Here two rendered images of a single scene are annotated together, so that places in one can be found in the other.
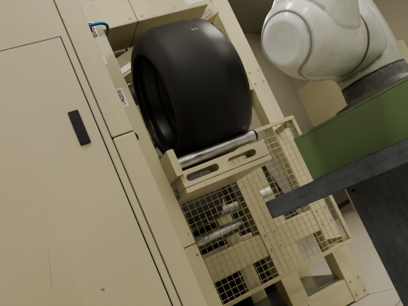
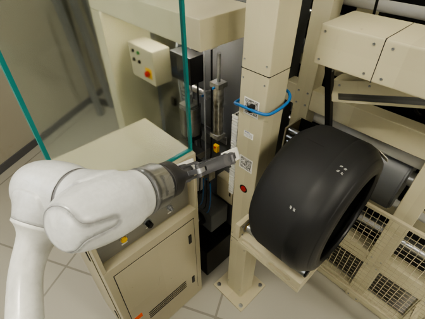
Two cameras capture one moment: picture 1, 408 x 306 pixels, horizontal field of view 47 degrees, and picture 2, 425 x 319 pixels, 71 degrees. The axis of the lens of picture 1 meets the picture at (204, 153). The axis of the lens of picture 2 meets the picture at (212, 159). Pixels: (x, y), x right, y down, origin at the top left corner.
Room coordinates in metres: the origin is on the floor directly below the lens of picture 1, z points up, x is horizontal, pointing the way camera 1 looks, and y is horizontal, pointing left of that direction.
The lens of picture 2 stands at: (1.16, -0.66, 2.11)
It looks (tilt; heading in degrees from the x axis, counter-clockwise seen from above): 41 degrees down; 68
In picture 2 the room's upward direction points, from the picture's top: straight up
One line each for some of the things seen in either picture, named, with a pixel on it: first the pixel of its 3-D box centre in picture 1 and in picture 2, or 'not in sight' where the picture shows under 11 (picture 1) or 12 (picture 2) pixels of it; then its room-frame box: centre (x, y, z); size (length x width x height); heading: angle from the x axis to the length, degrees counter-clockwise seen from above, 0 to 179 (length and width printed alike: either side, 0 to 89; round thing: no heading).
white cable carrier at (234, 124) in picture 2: not in sight; (236, 156); (1.68, 0.31, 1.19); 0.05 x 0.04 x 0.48; 22
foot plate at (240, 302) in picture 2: not in sight; (239, 284); (1.74, 0.24, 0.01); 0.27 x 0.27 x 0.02; 22
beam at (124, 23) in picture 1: (142, 18); (414, 57); (2.17, 0.01, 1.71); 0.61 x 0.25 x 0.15; 112
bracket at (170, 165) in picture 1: (164, 175); (263, 209); (1.78, 0.18, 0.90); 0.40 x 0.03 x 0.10; 22
